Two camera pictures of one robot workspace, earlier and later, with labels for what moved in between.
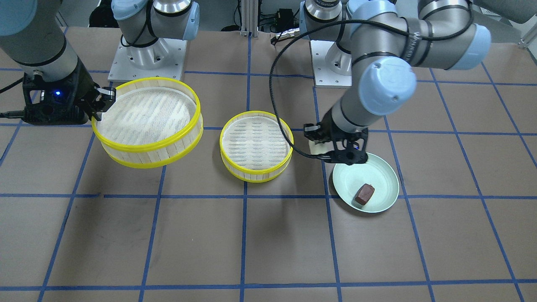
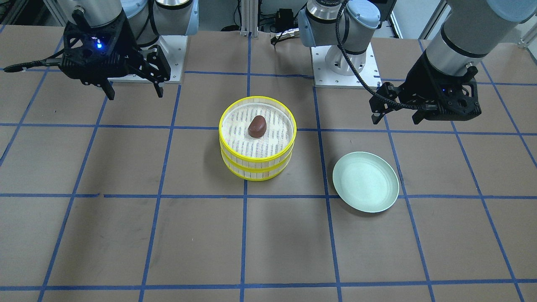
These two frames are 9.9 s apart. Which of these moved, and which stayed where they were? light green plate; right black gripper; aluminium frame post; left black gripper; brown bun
Moved: left black gripper; right black gripper; brown bun
Stayed: aluminium frame post; light green plate
